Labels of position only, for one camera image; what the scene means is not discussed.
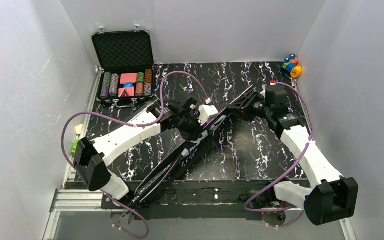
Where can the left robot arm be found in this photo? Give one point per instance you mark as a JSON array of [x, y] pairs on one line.
[[93, 157]]

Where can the black shuttlecock tube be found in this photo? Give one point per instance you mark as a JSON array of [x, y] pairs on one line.
[[146, 114]]

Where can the colourful toy blocks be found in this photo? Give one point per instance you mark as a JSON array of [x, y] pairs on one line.
[[291, 65]]

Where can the green clip on rail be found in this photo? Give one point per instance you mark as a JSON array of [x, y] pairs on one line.
[[74, 147]]

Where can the black poker chip case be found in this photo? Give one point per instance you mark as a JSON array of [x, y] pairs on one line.
[[123, 52]]

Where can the beige clip on rail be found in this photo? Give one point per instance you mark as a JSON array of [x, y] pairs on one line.
[[79, 129]]

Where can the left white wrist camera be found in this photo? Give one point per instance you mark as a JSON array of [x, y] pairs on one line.
[[206, 113]]

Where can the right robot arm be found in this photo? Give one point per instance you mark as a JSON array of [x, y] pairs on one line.
[[311, 184]]

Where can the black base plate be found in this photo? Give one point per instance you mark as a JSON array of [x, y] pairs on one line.
[[201, 199]]

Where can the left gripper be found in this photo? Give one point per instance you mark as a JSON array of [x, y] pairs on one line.
[[198, 125]]

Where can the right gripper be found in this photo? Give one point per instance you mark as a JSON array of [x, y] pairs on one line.
[[247, 106]]

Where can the aluminium rail frame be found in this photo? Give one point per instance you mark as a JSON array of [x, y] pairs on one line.
[[80, 199]]

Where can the black racket bag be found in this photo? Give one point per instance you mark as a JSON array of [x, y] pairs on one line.
[[177, 162]]

